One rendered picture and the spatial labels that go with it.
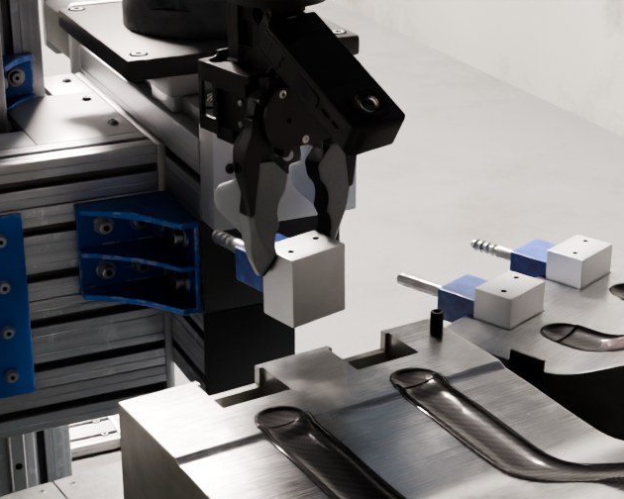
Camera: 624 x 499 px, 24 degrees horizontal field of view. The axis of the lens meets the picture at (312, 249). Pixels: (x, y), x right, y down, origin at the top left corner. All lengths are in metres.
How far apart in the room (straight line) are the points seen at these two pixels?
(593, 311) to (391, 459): 0.34
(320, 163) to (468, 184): 3.01
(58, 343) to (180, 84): 0.27
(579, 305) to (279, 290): 0.29
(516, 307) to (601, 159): 3.15
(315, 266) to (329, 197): 0.05
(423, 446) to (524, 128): 3.66
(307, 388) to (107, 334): 0.41
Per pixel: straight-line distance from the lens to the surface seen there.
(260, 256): 1.04
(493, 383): 1.02
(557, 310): 1.21
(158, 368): 1.40
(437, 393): 1.01
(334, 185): 1.06
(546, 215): 3.85
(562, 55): 4.77
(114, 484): 1.07
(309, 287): 1.05
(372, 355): 1.08
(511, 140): 4.45
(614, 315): 1.21
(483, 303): 1.18
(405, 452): 0.93
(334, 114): 0.95
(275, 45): 0.99
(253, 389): 1.03
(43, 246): 1.32
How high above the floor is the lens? 1.35
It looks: 22 degrees down
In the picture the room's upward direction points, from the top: straight up
